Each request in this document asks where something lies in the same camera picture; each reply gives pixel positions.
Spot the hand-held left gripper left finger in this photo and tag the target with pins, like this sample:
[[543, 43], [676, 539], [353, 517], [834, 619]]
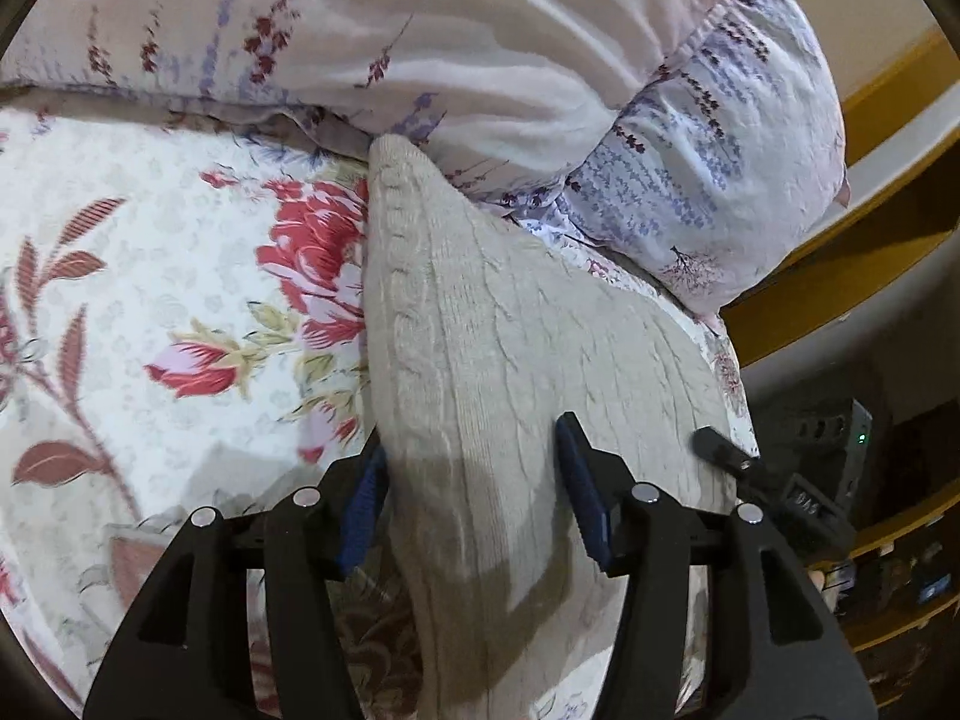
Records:
[[364, 510]]

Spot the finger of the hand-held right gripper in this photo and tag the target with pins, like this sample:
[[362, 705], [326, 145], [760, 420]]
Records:
[[716, 446]]

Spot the black power strip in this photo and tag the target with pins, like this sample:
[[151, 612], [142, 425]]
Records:
[[825, 427]]

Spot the floral bed sheet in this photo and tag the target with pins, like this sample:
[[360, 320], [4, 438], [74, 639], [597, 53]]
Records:
[[150, 240]]

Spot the yellow wooden shelf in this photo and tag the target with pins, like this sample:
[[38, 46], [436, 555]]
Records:
[[915, 525]]

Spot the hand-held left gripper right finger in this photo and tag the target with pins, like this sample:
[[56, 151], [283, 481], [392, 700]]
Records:
[[589, 495]]

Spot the person's right hand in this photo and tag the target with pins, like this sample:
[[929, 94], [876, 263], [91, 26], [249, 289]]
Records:
[[817, 578]]

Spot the floral print pillow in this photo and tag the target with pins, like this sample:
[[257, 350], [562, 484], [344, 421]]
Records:
[[450, 30]]

